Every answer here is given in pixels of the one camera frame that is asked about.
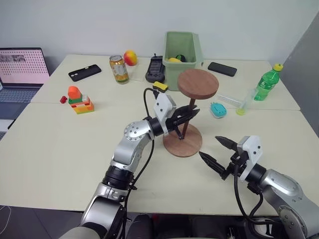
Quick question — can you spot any black phone with camera holes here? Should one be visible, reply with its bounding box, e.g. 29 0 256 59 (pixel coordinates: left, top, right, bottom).
68 64 102 82

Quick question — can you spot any yellow green drink can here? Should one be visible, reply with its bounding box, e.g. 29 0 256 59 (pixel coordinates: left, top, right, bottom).
109 55 130 85

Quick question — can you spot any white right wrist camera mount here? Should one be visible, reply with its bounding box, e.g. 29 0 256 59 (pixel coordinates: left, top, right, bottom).
236 135 264 180

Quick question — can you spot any plain black phone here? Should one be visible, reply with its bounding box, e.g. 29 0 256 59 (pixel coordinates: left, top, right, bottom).
207 61 238 77

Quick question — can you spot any small teal toy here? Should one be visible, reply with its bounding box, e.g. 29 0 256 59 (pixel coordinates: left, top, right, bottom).
209 101 228 119

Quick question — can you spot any thin white cable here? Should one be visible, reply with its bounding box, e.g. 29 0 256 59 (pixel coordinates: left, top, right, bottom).
0 206 12 239

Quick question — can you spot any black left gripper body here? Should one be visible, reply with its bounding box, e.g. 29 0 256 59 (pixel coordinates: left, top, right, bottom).
164 106 192 136

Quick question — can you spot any grey partition panel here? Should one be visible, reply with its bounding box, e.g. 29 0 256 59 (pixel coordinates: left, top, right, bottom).
280 16 319 140

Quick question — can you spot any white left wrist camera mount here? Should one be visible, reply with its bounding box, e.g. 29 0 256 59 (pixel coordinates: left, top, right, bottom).
153 94 178 135

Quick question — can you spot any orange yellow mango fruit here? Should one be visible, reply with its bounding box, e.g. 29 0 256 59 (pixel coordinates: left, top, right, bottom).
123 50 139 66

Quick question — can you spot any dark rounded shape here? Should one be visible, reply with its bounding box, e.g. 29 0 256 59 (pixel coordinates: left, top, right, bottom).
127 213 153 239

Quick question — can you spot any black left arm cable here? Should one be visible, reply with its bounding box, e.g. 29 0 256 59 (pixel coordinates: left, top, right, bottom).
118 87 160 239

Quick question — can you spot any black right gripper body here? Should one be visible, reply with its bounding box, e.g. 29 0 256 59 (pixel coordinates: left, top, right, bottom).
220 148 248 181

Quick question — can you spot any round wooden disc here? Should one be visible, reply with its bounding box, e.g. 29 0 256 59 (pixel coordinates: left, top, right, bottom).
177 69 220 100

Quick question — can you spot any clear plastic box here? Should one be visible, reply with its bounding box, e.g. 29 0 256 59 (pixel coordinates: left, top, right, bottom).
129 62 147 83

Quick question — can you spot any green plastic bottle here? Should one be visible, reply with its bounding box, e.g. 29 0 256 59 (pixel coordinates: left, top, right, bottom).
253 63 284 102

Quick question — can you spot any yellow and black block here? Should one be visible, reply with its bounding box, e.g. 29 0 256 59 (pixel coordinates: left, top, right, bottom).
152 81 169 94

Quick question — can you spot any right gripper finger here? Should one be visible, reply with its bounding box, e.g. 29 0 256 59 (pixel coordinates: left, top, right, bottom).
214 135 240 151
199 151 228 176

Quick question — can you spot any black battery charger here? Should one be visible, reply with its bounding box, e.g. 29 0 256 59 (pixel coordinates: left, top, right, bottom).
145 52 166 84

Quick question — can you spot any open laptop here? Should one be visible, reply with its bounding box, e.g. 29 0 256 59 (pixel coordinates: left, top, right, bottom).
0 47 51 140

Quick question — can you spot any clear tube with yellow liquid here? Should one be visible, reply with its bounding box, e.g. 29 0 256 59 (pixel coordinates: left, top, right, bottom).
235 88 258 116

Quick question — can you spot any green plastic bin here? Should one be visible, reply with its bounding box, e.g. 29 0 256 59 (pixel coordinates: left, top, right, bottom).
162 30 205 92

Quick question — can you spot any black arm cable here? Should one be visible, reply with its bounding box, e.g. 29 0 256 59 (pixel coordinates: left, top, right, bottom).
232 163 265 226
118 87 160 239

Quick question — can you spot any thin wooden pole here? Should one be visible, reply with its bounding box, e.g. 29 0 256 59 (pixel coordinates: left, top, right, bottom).
180 98 197 140

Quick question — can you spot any round wooden base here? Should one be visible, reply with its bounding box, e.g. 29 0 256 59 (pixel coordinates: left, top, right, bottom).
162 122 203 158

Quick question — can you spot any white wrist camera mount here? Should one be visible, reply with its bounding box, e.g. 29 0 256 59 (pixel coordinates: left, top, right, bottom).
236 135 264 180
153 94 178 135

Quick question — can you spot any colourful building block stack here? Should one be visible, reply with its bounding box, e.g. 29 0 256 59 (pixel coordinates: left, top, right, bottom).
67 85 96 115

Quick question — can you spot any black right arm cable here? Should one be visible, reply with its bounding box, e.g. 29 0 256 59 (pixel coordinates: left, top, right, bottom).
232 163 265 226

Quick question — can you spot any clear plastic ruler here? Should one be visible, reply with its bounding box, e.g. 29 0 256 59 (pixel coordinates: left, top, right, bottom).
216 94 247 108

